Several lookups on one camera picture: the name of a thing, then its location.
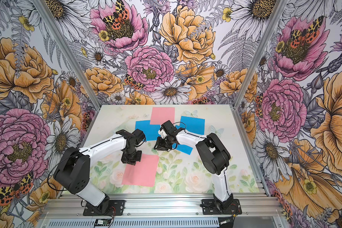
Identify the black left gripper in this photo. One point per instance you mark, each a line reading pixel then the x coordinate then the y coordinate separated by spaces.
pixel 131 161

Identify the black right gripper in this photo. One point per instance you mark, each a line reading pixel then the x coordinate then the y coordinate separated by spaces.
pixel 160 146

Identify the pink paper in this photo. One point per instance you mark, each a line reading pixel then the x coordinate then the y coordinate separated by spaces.
pixel 161 115
pixel 143 173

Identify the blue paper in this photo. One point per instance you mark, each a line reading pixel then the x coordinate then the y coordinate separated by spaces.
pixel 193 125
pixel 184 148
pixel 150 130

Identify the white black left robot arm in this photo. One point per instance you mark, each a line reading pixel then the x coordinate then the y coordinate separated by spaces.
pixel 73 170

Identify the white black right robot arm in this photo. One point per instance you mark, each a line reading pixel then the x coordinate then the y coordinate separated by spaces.
pixel 214 156

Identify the small green circuit board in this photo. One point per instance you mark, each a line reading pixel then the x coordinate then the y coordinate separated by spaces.
pixel 103 223

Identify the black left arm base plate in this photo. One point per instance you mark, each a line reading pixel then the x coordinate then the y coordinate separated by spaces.
pixel 114 207

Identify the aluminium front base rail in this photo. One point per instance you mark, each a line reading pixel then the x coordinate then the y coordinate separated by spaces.
pixel 164 205

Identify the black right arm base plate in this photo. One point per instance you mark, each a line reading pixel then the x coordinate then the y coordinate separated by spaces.
pixel 233 206

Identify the aluminium frame post left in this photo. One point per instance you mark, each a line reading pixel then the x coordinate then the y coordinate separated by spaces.
pixel 60 39

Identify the aluminium frame post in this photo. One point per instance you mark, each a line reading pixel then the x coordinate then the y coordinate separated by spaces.
pixel 60 39
pixel 271 26

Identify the aluminium frame post right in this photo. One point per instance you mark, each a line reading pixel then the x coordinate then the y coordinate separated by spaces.
pixel 271 26

